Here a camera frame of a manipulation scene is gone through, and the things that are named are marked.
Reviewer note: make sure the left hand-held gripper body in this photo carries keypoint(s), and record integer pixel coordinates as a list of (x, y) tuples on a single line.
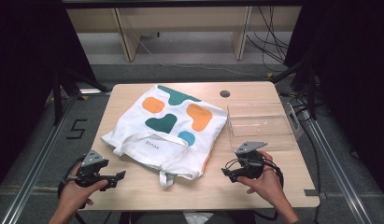
[(90, 169)]

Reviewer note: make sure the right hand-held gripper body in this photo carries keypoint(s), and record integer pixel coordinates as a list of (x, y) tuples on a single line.
[(250, 161)]

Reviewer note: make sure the white tote bag coloured shapes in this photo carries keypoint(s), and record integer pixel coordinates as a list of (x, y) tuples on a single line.
[(167, 140)]

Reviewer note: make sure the person's right hand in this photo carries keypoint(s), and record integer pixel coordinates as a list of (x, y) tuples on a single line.
[(267, 183)]

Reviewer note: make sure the person's left hand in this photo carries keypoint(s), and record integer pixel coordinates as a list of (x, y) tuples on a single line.
[(73, 194)]

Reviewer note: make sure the clear plastic container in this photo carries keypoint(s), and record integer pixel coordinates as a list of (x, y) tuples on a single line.
[(261, 126)]

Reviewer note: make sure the person's dark clothed lap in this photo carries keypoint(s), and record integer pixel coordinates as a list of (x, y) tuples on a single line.
[(167, 218)]

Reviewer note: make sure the grey tape strip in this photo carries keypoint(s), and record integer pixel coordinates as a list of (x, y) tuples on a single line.
[(311, 192)]

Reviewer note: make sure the black metal stand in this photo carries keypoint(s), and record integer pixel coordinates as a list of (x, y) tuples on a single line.
[(57, 96), (309, 87)]

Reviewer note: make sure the black curtain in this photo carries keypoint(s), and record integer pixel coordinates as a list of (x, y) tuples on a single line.
[(27, 68), (351, 81)]

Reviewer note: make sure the light wooden bench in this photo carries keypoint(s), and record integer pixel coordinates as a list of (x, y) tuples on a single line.
[(180, 21)]

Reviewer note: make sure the aluminium floor rail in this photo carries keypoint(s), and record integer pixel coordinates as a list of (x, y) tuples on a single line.
[(34, 168), (336, 168)]

